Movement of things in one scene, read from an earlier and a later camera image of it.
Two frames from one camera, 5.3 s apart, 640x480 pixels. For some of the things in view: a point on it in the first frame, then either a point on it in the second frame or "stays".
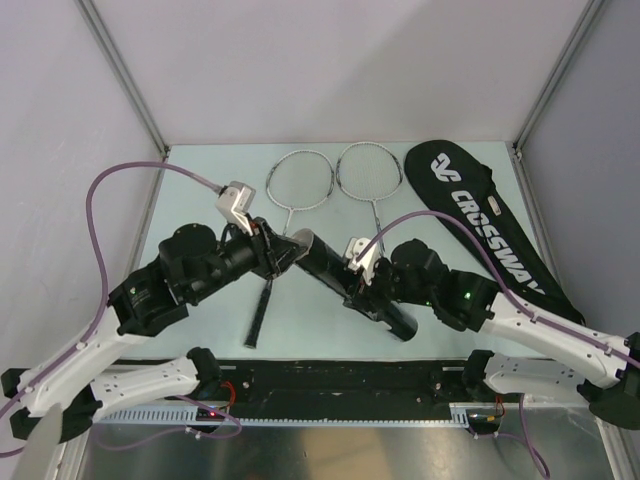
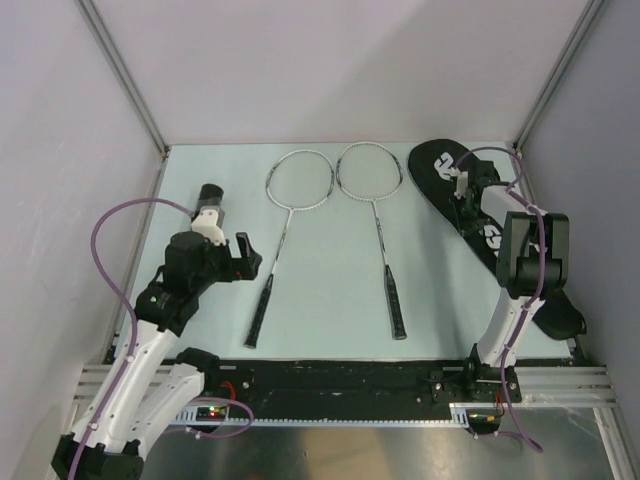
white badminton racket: (300, 180) stays
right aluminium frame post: (591, 12) stays
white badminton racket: (369, 172) stays
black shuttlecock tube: (330, 267) → (210, 195)
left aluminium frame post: (112, 51) stays
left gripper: (269, 245) → (241, 268)
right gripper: (362, 292) → (470, 227)
